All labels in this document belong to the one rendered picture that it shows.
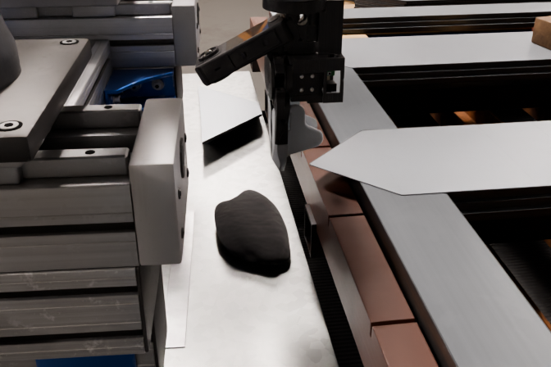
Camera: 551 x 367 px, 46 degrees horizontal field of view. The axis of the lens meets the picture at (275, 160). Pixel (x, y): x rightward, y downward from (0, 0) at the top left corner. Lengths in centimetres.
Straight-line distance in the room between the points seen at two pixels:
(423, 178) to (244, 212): 30
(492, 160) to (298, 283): 29
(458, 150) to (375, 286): 29
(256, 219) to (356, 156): 21
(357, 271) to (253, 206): 36
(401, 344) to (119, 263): 24
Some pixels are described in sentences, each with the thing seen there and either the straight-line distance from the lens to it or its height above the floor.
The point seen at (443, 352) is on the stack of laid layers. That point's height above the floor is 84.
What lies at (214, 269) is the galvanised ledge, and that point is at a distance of 89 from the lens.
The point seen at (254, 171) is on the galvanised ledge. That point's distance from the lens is 114.
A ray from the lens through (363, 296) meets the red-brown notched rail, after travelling 61.
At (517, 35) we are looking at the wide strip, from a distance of 142.
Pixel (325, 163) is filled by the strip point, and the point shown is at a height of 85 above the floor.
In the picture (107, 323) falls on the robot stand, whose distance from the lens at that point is 56.
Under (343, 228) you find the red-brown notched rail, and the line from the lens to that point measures 71.
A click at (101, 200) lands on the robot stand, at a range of 50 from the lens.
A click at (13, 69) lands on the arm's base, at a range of 53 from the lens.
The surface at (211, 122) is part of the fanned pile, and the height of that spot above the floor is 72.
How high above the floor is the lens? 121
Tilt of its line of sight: 27 degrees down
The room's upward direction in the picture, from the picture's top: straight up
